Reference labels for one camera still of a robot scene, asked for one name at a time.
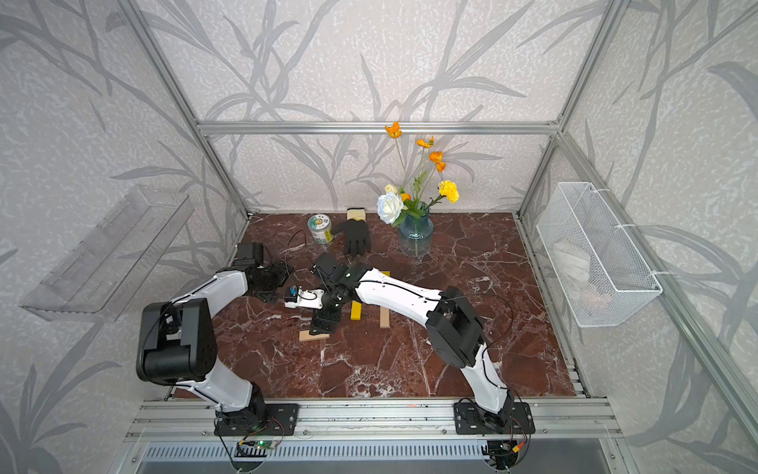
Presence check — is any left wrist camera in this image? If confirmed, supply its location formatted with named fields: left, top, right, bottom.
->
left=232, top=242, right=265, bottom=269

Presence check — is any white wire basket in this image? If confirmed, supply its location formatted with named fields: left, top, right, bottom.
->
left=536, top=182, right=663, bottom=328

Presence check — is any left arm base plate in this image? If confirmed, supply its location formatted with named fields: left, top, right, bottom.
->
left=214, top=403, right=300, bottom=438

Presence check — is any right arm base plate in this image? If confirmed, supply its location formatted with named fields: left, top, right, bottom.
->
left=453, top=399, right=536, bottom=436

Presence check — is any black glove on stand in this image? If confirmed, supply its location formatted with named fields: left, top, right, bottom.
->
left=333, top=207, right=371, bottom=257

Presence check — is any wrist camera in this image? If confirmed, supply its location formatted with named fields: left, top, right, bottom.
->
left=232, top=242, right=265, bottom=269
left=283, top=286, right=325, bottom=310

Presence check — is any wooden block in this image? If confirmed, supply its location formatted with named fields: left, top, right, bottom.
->
left=379, top=307, right=391, bottom=329
left=298, top=331, right=331, bottom=343

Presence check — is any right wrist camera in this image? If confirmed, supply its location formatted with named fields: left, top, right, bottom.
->
left=283, top=286, right=325, bottom=310

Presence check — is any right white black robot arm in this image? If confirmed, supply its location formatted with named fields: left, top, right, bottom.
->
left=310, top=253, right=513, bottom=418

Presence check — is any glass vase with flowers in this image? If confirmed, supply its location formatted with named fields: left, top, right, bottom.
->
left=377, top=136, right=460, bottom=258

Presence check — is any aluminium front rail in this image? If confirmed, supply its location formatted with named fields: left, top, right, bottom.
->
left=124, top=397, right=623, bottom=442

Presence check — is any white cloth in basket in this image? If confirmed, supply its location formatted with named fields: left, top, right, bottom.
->
left=551, top=239, right=612, bottom=317

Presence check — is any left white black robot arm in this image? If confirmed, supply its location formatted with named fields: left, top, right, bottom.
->
left=136, top=263, right=291, bottom=418

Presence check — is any clear acrylic wall shelf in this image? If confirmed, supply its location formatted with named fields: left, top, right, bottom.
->
left=20, top=185, right=195, bottom=323

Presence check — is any green tin can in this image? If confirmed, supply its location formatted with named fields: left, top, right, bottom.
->
left=307, top=213, right=333, bottom=245

